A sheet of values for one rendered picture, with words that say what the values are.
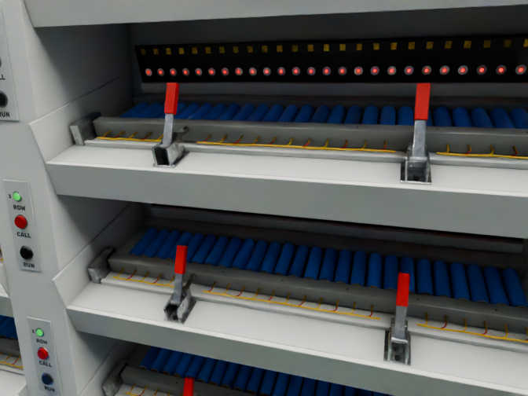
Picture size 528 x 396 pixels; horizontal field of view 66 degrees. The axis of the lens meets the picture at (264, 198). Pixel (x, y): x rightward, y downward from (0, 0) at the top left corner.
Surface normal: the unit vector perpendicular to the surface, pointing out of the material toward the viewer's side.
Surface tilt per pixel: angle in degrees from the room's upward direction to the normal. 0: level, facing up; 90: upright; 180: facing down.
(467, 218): 107
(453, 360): 17
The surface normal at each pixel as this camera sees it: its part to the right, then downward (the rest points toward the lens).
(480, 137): -0.28, 0.52
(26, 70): -0.29, 0.25
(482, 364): -0.08, -0.85
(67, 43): 0.96, 0.08
